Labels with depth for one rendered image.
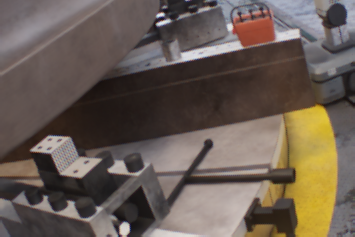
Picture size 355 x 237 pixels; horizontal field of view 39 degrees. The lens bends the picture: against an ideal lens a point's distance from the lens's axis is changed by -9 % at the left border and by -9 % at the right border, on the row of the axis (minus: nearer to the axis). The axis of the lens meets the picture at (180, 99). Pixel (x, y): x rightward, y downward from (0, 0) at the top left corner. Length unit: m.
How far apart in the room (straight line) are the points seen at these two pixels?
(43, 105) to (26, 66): 0.16
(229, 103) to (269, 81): 0.23
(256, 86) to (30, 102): 1.20
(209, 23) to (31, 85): 1.92
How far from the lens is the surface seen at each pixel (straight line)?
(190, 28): 3.60
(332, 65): 3.33
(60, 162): 1.81
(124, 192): 1.74
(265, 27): 2.57
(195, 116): 2.78
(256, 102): 2.71
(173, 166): 2.55
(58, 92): 2.03
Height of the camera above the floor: 1.49
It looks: 21 degrees down
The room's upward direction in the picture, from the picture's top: 18 degrees counter-clockwise
